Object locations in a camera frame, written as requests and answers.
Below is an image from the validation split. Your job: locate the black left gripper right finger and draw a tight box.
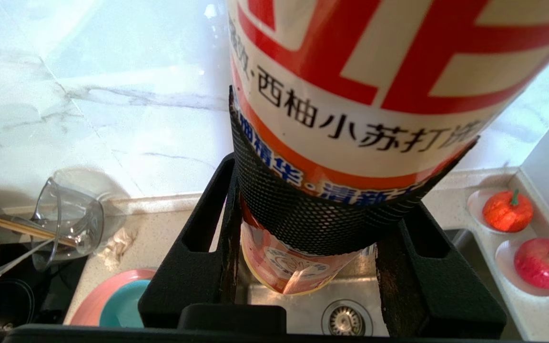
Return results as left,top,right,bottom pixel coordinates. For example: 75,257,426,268
375,202,508,339

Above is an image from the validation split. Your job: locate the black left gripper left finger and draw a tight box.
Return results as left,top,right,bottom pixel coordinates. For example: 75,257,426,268
139,152,243,329

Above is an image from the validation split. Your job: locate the orange dish soap bottle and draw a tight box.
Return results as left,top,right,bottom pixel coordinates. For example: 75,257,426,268
227,0,549,296

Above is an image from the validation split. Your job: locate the stainless steel sink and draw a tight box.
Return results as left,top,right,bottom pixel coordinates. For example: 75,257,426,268
236,229,524,342

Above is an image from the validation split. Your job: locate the blue bowl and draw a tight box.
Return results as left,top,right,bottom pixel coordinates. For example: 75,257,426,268
99,279,152,329

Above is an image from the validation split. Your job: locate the metal drain strainer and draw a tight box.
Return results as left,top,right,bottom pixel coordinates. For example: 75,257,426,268
321,299,375,337

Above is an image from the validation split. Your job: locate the orange toy pumpkin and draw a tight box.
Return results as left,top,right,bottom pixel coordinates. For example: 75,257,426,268
482,190,535,233

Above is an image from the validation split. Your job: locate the red toy apple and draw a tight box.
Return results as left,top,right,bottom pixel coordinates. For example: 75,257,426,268
514,237,549,290

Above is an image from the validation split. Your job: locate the pink plate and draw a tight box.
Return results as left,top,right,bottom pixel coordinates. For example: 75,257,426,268
70,268,159,327

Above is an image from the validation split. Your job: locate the clear glass jug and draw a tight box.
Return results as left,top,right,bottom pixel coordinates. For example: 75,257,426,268
31,177,105,272

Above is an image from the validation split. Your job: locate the black induction cooktop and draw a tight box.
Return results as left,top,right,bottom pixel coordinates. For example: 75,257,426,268
0,243,90,330

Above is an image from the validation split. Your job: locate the metal fork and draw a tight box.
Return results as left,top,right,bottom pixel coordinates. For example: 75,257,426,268
0,237,59,284

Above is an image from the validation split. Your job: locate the wooden chopstick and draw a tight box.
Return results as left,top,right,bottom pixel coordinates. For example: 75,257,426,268
0,212,78,248

